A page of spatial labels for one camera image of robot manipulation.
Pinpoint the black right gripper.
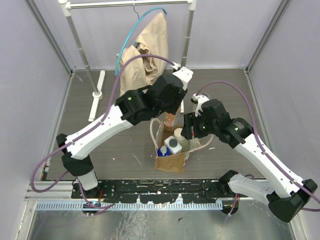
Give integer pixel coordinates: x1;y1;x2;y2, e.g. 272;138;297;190
180;110;218;140

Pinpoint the pink cap amber bottle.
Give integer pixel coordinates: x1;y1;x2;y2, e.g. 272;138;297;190
164;106;181;127

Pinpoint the cream lid green jar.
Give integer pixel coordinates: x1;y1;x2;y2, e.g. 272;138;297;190
173;127;190;152

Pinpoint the canvas tote bag with handles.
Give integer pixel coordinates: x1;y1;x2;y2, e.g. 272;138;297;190
149;118;214;173

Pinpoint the dark cap clear bottle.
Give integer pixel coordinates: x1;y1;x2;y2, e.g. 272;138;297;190
200;92;211;100

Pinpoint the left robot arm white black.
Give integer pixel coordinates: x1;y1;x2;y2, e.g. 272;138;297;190
56;69;192;198

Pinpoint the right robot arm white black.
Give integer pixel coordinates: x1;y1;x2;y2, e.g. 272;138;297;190
181;94;318;223

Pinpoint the beige cloth garment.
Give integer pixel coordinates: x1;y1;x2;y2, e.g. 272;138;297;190
116;12;169;96

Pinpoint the white bottle grey cap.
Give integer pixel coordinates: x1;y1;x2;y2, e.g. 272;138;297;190
164;136;182;155

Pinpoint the blue bottle white pump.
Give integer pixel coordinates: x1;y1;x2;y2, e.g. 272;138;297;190
157;145;171;157

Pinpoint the blue clothes hanger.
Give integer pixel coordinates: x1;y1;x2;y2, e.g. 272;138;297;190
114;7;167;76

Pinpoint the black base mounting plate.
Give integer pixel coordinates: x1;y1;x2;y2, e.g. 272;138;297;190
85;179;235;204

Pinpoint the small green led board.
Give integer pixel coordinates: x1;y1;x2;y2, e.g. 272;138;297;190
82;201;101;209

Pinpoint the white metal clothes rack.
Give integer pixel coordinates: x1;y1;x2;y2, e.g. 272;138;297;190
58;0;197;122

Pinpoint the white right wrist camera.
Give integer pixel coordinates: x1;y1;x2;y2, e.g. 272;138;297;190
191;93;209;117

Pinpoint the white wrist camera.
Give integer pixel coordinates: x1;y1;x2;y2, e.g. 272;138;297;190
173;66;194;90
191;93;209;117

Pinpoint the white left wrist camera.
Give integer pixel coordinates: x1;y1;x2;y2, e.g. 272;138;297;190
173;66;194;90

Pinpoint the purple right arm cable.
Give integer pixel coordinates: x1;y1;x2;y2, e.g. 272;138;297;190
194;80;320;213

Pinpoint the white slotted cable duct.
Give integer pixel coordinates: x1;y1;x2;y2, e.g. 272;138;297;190
35;200;223;211

